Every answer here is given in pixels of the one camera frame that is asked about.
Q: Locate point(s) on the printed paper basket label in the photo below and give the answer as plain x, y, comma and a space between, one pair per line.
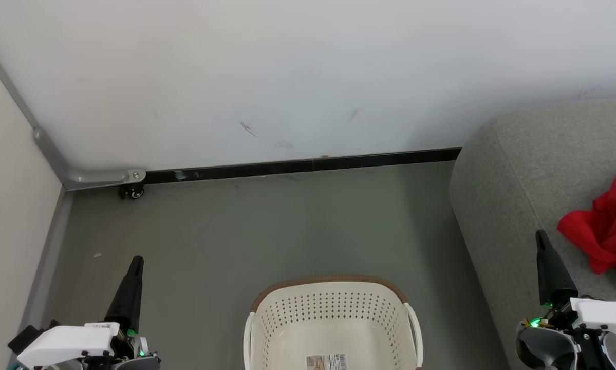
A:
327, 362

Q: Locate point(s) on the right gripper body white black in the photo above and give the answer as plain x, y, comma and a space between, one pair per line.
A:
605, 312

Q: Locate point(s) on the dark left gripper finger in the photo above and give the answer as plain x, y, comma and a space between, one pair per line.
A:
128, 298

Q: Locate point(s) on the cream perforated plastic laundry basket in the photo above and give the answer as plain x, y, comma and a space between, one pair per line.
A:
333, 318

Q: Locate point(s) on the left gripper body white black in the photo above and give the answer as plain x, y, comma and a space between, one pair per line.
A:
66, 341

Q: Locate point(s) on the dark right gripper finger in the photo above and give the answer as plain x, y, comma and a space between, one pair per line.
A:
552, 272

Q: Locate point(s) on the grey fabric sofa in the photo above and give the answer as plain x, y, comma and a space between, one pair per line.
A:
513, 205

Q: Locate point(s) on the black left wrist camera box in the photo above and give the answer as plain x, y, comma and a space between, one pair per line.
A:
24, 336

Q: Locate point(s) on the small black caster wheel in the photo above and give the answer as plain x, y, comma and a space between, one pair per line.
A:
133, 191

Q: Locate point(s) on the black wall baseboard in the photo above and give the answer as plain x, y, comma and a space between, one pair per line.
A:
308, 165

